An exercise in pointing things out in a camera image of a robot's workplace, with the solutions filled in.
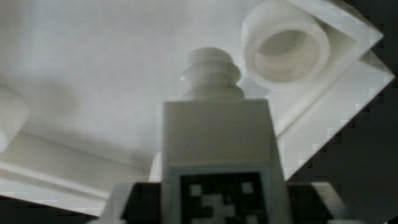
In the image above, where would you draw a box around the white square tabletop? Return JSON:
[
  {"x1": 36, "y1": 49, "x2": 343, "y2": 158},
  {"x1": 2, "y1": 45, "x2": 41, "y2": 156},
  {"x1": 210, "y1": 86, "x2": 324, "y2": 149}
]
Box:
[{"x1": 0, "y1": 0, "x2": 393, "y2": 214}]

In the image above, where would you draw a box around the white table leg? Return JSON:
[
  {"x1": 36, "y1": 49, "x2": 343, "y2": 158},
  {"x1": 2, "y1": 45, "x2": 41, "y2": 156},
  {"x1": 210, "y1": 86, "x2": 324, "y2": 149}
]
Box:
[{"x1": 160, "y1": 48, "x2": 293, "y2": 224}]

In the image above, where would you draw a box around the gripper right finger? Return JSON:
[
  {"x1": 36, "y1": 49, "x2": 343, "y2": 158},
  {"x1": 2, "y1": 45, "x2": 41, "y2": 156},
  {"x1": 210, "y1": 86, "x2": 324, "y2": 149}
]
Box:
[{"x1": 288, "y1": 182, "x2": 356, "y2": 224}]

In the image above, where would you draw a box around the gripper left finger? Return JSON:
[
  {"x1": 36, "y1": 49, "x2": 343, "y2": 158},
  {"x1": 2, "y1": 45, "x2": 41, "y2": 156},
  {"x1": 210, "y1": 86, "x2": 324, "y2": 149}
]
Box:
[{"x1": 87, "y1": 182, "x2": 162, "y2": 224}]

